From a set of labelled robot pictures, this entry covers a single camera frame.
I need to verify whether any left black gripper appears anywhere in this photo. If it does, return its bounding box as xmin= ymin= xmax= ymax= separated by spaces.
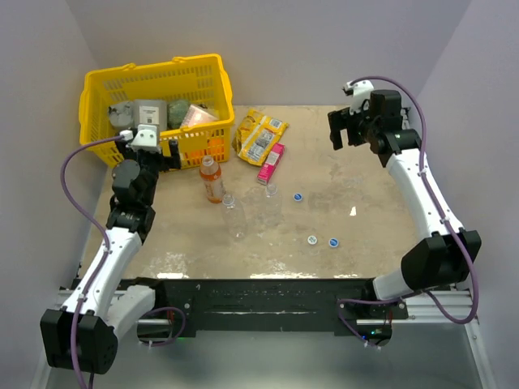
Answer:
xmin=116 ymin=136 xmax=180 ymax=206

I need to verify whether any clear bottle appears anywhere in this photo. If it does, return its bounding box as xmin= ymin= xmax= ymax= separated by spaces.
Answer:
xmin=221 ymin=193 xmax=247 ymax=239
xmin=264 ymin=183 xmax=282 ymax=227

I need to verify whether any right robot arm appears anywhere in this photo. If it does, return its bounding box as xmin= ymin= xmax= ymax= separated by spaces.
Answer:
xmin=328 ymin=81 xmax=482 ymax=318

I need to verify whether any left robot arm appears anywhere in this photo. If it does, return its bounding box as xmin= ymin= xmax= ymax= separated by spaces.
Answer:
xmin=40 ymin=130 xmax=187 ymax=388

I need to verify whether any orange drink bottle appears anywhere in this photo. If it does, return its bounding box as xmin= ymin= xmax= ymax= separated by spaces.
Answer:
xmin=199 ymin=156 xmax=225 ymax=203

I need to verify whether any grey box in basket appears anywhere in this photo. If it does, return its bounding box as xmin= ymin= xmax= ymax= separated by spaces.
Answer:
xmin=133 ymin=99 xmax=167 ymax=132

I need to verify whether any grey bag in basket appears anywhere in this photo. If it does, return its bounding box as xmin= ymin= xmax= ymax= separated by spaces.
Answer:
xmin=108 ymin=100 xmax=135 ymax=131

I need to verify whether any green round item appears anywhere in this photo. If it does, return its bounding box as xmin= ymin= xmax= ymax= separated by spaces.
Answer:
xmin=167 ymin=99 xmax=191 ymax=130

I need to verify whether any pink packaged item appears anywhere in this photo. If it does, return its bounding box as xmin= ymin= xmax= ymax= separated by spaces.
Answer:
xmin=180 ymin=105 xmax=218 ymax=127

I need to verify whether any yellow plastic shopping basket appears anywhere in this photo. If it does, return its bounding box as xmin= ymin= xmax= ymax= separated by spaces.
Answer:
xmin=79 ymin=53 xmax=235 ymax=169

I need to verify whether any pink carton box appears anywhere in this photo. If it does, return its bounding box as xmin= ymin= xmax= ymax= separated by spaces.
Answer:
xmin=257 ymin=143 xmax=285 ymax=186

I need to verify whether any yellow snack bag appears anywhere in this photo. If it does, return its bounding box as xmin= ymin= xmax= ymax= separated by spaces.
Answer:
xmin=231 ymin=109 xmax=289 ymax=166

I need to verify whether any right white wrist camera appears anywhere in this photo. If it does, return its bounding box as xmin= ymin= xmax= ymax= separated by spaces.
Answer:
xmin=342 ymin=80 xmax=374 ymax=115

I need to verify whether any black base frame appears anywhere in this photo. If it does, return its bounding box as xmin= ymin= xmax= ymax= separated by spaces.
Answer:
xmin=118 ymin=277 xmax=408 ymax=340

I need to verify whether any aluminium rail frame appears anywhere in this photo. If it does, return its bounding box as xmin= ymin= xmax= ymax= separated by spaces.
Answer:
xmin=30 ymin=105 xmax=498 ymax=389

